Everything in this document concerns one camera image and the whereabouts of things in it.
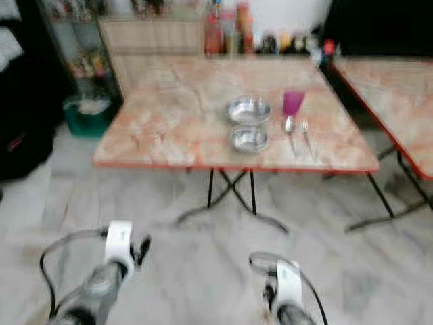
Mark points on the white cloth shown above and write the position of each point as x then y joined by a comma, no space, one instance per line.
10,49

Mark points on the black television screen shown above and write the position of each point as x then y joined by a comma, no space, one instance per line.
379,27

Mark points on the large steel bowl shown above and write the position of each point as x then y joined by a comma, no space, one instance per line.
248,110

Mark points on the small steel bowl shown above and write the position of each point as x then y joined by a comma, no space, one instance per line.
249,139

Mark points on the dark furniture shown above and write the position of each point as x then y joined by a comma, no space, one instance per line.
27,122

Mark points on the dark condiment jar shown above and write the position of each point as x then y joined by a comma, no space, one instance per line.
299,42
268,43

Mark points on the glass display shelf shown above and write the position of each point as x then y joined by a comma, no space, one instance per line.
71,54

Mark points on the red capped small bottle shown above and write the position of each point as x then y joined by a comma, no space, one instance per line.
329,47

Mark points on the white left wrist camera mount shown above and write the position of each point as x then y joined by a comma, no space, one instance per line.
119,245

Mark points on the green plastic basket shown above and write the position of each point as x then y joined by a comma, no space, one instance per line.
84,122

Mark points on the marble top side table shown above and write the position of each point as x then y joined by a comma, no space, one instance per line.
392,101

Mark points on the light wooden cabinet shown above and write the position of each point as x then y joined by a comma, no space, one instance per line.
149,40

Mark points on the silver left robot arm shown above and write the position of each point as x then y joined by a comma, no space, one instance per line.
98,291

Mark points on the marble top folding table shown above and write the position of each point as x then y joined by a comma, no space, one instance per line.
176,115

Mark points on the pink plastic cup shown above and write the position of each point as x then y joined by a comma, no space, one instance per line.
293,103

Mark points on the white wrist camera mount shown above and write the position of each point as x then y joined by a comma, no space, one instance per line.
119,245
288,284

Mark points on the orange drink bottle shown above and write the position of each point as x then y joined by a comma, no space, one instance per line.
244,28
212,35

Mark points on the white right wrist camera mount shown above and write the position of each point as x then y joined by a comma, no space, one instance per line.
288,284

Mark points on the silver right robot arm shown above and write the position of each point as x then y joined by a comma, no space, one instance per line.
294,317

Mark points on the steel spoon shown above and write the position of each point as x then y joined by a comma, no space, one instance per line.
289,125

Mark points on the steel fork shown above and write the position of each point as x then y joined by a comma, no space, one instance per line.
305,128

